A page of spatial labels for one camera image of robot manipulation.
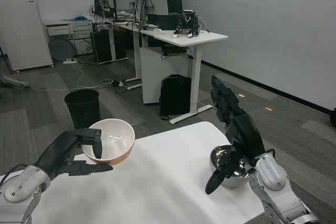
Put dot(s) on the black backpack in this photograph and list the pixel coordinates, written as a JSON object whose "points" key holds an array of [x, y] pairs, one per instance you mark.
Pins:
{"points": [[175, 95]]}

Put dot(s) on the orange plastic bowl white inside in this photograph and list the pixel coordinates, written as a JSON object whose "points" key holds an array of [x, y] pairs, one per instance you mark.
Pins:
{"points": [[115, 140]]}

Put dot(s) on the black box on desk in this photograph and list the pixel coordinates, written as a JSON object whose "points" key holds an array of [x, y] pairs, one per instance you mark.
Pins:
{"points": [[164, 20]]}

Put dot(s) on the black waste bin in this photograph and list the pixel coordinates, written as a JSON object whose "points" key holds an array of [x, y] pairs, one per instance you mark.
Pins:
{"points": [[83, 108]]}

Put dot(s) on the white standing desk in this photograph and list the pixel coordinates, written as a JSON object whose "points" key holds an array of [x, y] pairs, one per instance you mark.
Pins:
{"points": [[181, 36]]}

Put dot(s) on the round grey tray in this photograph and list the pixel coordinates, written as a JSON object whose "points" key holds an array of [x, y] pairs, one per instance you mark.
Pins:
{"points": [[61, 48]]}

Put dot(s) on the black computer tower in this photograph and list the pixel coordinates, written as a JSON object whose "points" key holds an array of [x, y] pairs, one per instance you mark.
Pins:
{"points": [[101, 45]]}

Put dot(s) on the small black robot device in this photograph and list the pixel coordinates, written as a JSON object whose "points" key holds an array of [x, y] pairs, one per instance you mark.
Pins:
{"points": [[189, 24]]}

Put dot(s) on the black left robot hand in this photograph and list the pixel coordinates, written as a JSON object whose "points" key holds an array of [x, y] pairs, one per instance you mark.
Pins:
{"points": [[56, 151]]}

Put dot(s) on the white drawer unit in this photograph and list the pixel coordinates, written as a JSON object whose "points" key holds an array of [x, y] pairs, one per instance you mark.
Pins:
{"points": [[71, 31]]}

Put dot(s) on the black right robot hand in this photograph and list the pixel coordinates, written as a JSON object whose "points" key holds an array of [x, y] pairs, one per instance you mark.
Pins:
{"points": [[242, 132]]}

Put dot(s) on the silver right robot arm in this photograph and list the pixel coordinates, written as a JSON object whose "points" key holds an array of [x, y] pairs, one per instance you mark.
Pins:
{"points": [[278, 190]]}

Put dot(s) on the shiny steel bowl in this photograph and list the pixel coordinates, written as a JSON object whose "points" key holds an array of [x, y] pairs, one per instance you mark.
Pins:
{"points": [[231, 166]]}

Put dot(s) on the white power strip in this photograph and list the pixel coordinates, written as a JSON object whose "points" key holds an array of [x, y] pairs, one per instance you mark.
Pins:
{"points": [[70, 60]]}

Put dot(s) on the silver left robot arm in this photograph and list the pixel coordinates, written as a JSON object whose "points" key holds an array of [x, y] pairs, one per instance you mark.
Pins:
{"points": [[19, 193]]}

